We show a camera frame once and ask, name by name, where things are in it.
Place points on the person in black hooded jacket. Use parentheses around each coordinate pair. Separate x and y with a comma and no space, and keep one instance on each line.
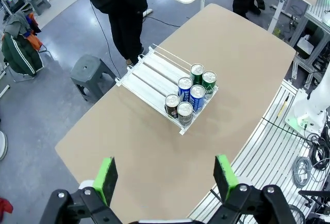
(123,15)

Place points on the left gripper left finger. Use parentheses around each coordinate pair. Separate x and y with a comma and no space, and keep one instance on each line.
(105,180)

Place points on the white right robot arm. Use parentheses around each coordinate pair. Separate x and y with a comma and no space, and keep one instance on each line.
(314,97)

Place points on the clear acrylic can dispenser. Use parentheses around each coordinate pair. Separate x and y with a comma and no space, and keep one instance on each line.
(144,72)

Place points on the aluminium slotted mounting platform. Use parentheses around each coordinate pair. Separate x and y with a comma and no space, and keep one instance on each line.
(270,157)

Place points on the aluminium profile rack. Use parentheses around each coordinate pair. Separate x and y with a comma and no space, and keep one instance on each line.
(299,31)

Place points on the black folding stand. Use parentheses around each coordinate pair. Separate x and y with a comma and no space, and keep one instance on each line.
(306,195)

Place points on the black beverage can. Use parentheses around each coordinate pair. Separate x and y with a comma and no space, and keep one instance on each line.
(184,114)
(172,105)

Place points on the grey plastic stool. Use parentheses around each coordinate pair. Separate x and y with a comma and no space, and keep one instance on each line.
(90,72)
(38,2)

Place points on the green jacket with white stripes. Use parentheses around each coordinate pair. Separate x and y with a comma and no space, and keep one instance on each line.
(20,56)

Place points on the orange cloth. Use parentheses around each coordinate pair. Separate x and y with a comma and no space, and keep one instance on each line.
(36,41)

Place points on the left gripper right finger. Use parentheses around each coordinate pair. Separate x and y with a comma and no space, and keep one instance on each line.
(224,180)

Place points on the red cloth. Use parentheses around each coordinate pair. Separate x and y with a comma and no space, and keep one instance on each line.
(5,208)

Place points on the green beverage can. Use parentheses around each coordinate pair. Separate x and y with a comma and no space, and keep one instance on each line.
(208,81)
(197,73)

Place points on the blue Pocari Sweat can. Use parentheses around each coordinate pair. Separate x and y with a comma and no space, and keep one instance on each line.
(197,97)
(184,87)

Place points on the grey hoodie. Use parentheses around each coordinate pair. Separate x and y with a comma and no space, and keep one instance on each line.
(16,24)

